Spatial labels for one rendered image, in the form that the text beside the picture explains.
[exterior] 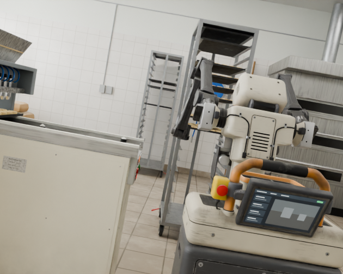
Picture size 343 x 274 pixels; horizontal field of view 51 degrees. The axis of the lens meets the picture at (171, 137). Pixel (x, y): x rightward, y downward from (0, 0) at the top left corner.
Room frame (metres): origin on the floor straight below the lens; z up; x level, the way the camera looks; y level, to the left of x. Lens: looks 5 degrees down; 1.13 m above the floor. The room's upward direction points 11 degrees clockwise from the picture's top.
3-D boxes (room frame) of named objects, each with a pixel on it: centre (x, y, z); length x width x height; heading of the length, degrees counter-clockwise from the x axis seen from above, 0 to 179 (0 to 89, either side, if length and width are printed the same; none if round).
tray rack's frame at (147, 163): (5.52, 0.28, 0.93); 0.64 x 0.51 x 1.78; 1
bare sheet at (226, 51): (3.22, -0.27, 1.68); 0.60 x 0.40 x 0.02; 3
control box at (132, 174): (1.82, 0.16, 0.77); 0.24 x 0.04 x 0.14; 1
